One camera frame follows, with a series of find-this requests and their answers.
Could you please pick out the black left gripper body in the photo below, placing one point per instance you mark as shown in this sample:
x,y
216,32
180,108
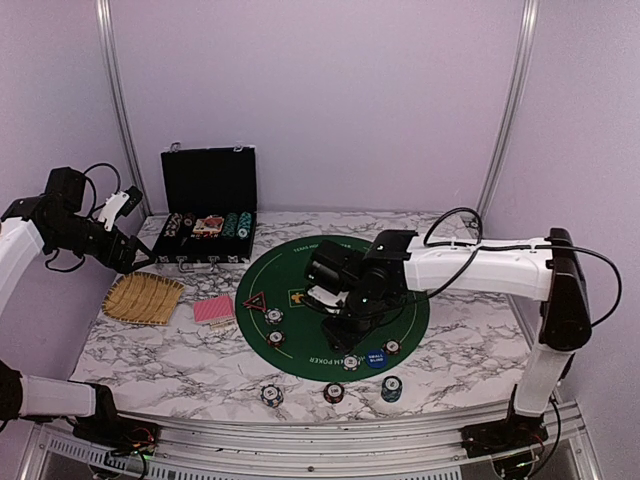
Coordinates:
x,y
105,253

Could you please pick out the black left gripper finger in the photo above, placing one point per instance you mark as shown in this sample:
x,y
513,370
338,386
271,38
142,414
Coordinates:
x,y
137,265
136,247

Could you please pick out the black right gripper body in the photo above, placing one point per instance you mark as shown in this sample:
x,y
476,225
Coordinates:
x,y
344,339

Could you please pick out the dark chip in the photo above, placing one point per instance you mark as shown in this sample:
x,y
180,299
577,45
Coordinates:
x,y
392,347

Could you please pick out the blue small blind button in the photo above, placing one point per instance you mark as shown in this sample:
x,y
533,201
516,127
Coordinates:
x,y
376,359

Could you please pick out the red-backed card deck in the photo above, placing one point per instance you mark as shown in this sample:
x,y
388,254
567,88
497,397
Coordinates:
x,y
218,309

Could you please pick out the red black chip stack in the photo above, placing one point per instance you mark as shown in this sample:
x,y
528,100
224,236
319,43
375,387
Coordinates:
x,y
333,393

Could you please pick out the black red all-in triangle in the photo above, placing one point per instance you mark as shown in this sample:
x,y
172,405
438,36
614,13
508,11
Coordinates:
x,y
256,302

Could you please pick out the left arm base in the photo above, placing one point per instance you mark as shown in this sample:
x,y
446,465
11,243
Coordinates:
x,y
124,435

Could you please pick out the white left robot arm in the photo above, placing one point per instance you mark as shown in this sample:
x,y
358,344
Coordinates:
x,y
30,228

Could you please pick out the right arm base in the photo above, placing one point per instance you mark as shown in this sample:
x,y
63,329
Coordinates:
x,y
513,432

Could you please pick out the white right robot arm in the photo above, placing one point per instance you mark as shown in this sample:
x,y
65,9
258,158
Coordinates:
x,y
544,269

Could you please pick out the woven bamboo tray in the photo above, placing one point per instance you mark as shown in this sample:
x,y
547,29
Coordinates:
x,y
142,298

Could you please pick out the blue chips in case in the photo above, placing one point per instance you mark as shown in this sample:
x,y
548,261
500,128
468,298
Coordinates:
x,y
172,225

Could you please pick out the brown chips in case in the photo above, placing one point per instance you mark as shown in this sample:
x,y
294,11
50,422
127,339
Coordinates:
x,y
188,219

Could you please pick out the card deck in case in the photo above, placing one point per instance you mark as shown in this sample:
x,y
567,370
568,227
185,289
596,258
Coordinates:
x,y
201,230

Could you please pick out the black poker chip case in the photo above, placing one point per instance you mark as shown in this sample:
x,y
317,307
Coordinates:
x,y
205,182

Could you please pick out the green chips row in case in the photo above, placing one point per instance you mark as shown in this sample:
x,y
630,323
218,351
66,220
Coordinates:
x,y
230,225

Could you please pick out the teal chips row in case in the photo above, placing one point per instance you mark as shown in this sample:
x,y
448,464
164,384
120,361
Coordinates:
x,y
244,225

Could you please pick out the round green poker mat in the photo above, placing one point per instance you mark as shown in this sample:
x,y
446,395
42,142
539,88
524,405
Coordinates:
x,y
306,353

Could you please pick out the blue gold card box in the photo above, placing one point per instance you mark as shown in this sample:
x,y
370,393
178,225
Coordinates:
x,y
223,326

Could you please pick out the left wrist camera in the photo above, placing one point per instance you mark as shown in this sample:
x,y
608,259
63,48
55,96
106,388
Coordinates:
x,y
121,203

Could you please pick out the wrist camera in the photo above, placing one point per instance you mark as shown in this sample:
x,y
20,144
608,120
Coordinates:
x,y
332,270
121,203

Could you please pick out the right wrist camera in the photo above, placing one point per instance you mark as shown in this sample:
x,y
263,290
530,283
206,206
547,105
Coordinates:
x,y
332,270

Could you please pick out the aluminium front rail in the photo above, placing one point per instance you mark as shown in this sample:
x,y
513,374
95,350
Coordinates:
x,y
412,447

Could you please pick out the left aluminium frame post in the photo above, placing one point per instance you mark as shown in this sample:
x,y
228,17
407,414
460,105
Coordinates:
x,y
110,58

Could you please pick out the aluminium frame post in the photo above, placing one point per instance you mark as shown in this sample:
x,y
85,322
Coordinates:
x,y
515,92
110,58

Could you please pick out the right aluminium frame post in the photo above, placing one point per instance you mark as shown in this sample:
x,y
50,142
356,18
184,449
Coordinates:
x,y
515,92

